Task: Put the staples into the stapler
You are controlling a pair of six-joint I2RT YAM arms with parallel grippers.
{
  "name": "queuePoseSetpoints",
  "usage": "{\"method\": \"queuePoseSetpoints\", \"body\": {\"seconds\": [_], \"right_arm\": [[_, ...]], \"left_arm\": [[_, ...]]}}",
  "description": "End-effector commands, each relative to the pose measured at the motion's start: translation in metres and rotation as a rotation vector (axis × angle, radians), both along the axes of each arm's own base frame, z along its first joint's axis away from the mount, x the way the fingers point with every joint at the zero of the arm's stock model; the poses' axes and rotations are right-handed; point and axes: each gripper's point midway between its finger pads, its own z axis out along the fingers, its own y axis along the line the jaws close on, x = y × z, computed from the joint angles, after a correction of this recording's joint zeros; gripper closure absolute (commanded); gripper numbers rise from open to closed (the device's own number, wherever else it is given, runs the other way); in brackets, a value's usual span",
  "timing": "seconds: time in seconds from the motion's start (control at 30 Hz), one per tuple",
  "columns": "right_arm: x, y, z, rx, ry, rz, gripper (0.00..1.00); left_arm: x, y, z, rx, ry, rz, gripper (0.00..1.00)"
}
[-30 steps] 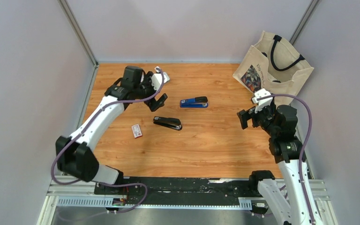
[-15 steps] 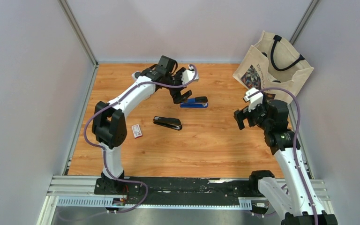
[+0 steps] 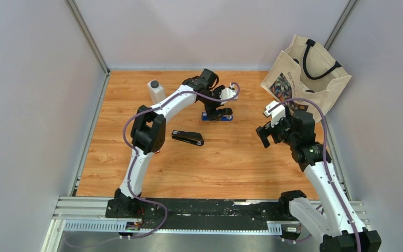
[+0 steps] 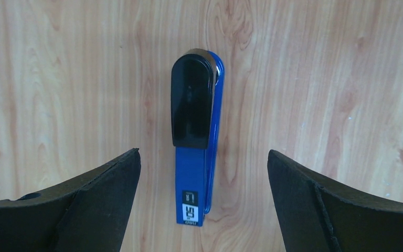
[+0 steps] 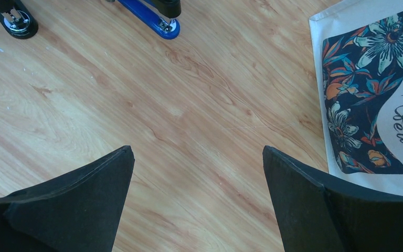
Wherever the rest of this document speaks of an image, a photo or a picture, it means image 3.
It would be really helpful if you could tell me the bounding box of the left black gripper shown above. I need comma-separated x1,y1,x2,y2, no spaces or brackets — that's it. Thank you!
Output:
200,86,229,122

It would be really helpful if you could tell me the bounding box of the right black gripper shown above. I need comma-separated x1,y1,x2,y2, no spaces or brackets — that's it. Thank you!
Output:
255,111,297,148

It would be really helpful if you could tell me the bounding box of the blue stapler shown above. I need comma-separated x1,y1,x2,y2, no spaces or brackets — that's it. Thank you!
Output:
201,111,234,121

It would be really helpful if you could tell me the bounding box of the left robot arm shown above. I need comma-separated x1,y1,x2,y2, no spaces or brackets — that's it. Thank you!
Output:
105,69,240,218

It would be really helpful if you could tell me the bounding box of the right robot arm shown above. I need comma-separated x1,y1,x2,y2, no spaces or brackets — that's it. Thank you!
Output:
256,107,381,251

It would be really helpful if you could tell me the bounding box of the black stapler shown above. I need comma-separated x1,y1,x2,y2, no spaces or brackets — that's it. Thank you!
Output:
171,130,204,146

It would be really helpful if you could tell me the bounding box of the white plastic bottle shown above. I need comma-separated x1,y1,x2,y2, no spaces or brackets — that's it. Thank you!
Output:
147,80,167,104

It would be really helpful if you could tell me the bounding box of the beige canvas tote bag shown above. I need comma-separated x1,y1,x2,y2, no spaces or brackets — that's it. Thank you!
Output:
260,35,352,122

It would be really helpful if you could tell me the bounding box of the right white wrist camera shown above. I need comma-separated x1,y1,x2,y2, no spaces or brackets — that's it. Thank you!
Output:
263,100,285,127

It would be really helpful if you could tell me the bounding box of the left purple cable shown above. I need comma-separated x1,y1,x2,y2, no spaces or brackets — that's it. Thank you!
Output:
122,82,241,240

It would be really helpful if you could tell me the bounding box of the purple cable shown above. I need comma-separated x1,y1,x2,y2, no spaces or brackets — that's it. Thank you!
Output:
269,98,362,252
122,82,241,240

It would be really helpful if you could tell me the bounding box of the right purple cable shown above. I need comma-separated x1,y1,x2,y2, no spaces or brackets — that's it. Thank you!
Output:
269,98,362,252

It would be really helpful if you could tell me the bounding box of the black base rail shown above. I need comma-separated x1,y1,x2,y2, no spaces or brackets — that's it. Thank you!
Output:
105,198,295,229

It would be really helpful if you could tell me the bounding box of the white slotted cable duct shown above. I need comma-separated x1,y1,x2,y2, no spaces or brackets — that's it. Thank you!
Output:
63,220,283,236

